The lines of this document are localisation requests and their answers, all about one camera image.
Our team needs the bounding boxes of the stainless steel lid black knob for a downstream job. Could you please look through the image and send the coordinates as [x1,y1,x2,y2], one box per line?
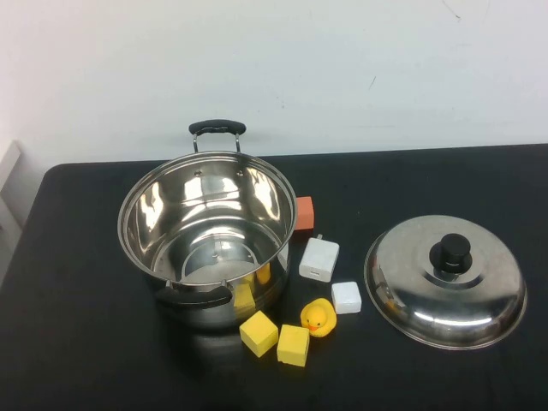
[363,214,528,351]

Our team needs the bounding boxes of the yellow cube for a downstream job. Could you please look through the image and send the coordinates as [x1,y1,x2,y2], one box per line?
[276,324,311,368]
[239,310,280,359]

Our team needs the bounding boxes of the stainless steel pot black handles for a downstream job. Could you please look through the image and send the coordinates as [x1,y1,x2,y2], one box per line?
[116,119,298,333]

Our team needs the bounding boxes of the white cube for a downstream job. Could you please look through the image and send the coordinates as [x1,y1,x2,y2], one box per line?
[331,281,363,316]

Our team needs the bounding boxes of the orange block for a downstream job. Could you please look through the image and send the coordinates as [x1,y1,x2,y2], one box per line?
[293,196,316,235]

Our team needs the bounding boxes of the white USB charger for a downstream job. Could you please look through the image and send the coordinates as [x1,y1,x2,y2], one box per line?
[298,234,341,284]

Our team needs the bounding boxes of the yellow rubber duck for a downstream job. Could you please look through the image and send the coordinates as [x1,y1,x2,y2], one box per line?
[300,297,338,339]

